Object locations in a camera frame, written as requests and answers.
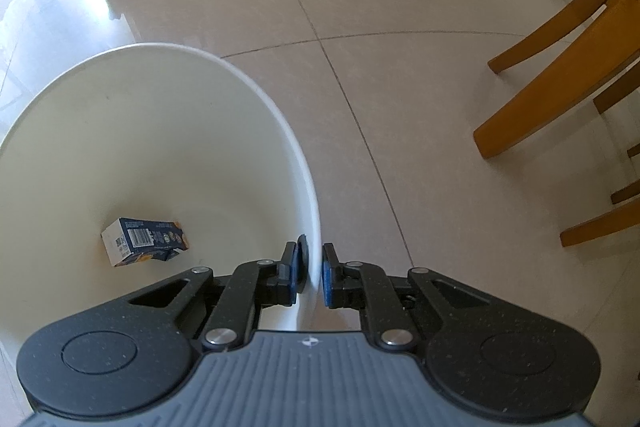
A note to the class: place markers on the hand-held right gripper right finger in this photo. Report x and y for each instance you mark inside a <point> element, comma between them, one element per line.
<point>328,279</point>

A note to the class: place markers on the white plastic bin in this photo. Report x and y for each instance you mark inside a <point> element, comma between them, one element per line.
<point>150,132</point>

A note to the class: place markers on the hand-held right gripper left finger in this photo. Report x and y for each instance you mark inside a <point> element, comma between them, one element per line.
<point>296,269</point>

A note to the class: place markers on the wooden chair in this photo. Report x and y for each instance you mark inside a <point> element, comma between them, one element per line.
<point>540,92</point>
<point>600,222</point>

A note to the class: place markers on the small blue carton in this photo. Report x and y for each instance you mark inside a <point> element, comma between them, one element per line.
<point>145,238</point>

